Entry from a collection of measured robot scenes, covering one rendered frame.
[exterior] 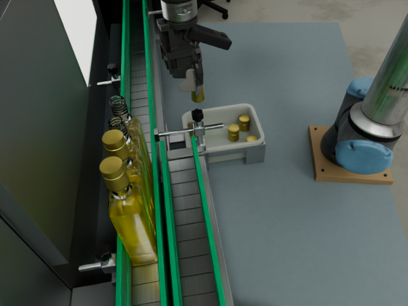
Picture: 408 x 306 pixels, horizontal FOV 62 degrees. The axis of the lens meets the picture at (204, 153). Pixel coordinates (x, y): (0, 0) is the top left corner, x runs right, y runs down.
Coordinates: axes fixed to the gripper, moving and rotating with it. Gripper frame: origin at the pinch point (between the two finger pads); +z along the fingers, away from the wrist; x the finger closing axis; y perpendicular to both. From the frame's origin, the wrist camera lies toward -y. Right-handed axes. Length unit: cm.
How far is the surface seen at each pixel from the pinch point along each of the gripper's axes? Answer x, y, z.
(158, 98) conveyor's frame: -13.3, 8.7, 10.5
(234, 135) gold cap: 3.1, -9.5, 18.5
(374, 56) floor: -104, -173, 98
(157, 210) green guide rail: 31.0, 19.2, 2.0
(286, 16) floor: -190, -145, 98
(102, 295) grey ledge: 40, 34, 11
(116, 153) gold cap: 30.0, 22.9, -15.4
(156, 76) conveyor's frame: -24.7, 6.3, 10.5
